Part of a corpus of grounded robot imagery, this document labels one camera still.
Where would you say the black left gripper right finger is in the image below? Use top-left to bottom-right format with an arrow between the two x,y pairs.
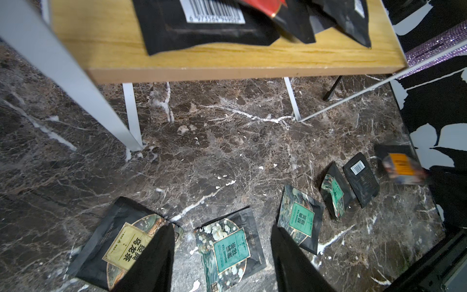
271,225 -> 334,292

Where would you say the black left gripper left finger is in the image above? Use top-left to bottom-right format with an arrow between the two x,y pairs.
113,224 -> 175,292

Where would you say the yellow label tea bag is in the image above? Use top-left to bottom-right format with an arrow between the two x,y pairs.
68,197 -> 169,290

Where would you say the green label tea bag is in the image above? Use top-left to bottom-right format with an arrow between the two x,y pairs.
277,184 -> 325,255

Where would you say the teal floral tea bag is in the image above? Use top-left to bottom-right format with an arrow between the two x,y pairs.
194,207 -> 266,292

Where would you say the small green tea bag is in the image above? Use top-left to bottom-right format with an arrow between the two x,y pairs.
320,162 -> 356,220

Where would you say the black barcode tea bag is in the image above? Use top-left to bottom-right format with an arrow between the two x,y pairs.
343,152 -> 380,208

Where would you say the orange label tea bag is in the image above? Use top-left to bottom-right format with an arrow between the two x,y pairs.
374,144 -> 426,185

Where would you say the black barcode pouch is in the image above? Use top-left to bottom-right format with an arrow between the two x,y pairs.
133,0 -> 280,55

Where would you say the red tea bag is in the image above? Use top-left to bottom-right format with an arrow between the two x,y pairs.
238,0 -> 288,18

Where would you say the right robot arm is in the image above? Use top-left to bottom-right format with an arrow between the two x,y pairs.
271,166 -> 467,292

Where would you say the wooden two-tier metal shelf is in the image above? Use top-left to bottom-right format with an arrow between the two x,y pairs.
0,0 -> 467,153

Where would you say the purple glitter microphone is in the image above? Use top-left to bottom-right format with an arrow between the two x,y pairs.
398,21 -> 467,79

